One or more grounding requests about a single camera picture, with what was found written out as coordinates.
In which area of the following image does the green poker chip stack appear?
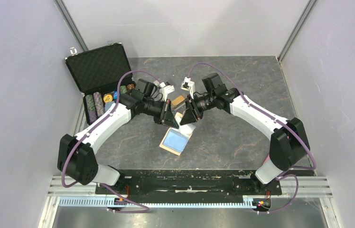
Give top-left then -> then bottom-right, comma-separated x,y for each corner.
85,95 -> 96,111

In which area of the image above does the yellow dealer chip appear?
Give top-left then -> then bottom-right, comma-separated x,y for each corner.
103,94 -> 113,103

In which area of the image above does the blue playing card deck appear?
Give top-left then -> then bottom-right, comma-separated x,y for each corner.
104,101 -> 116,113

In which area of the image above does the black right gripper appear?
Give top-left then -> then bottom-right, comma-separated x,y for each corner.
180,93 -> 215,125

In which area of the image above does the clear acrylic card stand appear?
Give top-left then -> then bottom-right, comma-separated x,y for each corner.
160,85 -> 189,110

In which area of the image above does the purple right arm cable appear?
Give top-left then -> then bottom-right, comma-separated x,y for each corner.
187,62 -> 317,214

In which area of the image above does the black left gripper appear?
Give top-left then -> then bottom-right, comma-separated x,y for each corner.
143,99 -> 179,130

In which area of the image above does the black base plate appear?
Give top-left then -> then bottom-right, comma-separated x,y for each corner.
112,169 -> 282,203

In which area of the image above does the beige leather card holder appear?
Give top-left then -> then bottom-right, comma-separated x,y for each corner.
159,123 -> 195,156

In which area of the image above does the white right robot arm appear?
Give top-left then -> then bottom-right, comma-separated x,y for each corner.
180,73 -> 310,194

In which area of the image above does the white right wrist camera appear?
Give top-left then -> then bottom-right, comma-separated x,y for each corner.
180,77 -> 195,97

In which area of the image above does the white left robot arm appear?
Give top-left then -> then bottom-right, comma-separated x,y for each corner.
57,79 -> 179,194

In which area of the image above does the gold credit card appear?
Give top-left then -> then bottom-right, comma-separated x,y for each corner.
171,95 -> 186,109

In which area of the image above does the orange black poker chip stack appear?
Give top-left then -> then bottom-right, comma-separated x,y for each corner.
126,84 -> 135,92

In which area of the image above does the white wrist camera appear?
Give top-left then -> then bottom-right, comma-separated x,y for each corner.
180,77 -> 195,97
154,80 -> 175,101

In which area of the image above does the black poker chip case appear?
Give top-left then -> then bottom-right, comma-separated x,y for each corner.
65,42 -> 131,125

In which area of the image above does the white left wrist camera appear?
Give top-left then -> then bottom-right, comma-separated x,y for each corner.
154,80 -> 175,101

